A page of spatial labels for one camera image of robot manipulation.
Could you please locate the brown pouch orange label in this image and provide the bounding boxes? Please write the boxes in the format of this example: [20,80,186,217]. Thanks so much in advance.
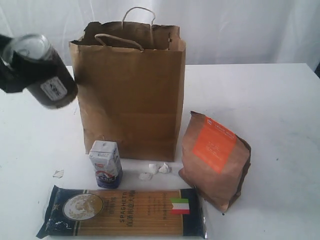
[178,111,252,213]

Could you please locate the small blue white milk carton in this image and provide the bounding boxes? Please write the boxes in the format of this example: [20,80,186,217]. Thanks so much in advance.
[88,140,123,189]

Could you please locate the spaghetti package dark blue ends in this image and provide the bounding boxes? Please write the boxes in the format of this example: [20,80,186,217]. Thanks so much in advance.
[36,186,207,239]

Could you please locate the dark tea can silver lid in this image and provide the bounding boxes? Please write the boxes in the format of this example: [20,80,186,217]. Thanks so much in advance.
[0,33,78,109]

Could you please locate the small clear plastic scrap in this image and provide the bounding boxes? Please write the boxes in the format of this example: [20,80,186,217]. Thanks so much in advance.
[52,169,64,179]

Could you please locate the brown paper shopping bag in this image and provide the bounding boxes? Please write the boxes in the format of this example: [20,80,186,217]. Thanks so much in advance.
[69,19,186,162]

